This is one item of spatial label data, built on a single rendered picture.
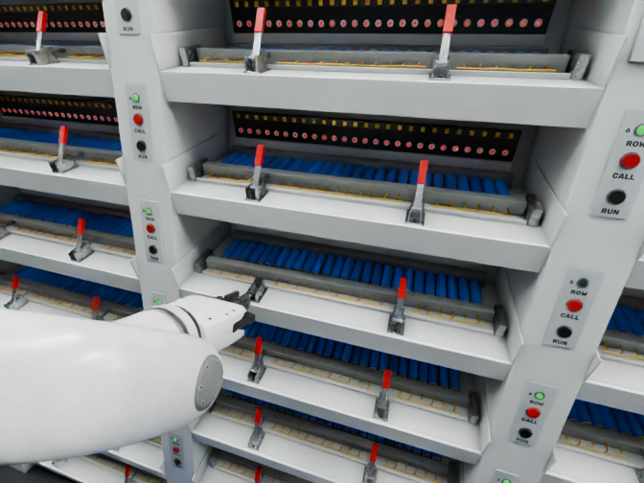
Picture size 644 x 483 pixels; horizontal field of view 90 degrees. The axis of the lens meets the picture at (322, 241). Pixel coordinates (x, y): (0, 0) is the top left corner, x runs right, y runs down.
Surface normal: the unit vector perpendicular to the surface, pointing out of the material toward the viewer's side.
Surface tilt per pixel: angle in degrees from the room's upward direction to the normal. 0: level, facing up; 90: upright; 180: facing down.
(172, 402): 89
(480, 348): 16
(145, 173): 90
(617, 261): 90
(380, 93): 106
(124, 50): 90
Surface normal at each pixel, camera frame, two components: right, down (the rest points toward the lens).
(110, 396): 0.70, -0.14
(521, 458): -0.28, 0.31
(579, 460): -0.01, -0.81
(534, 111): -0.29, 0.56
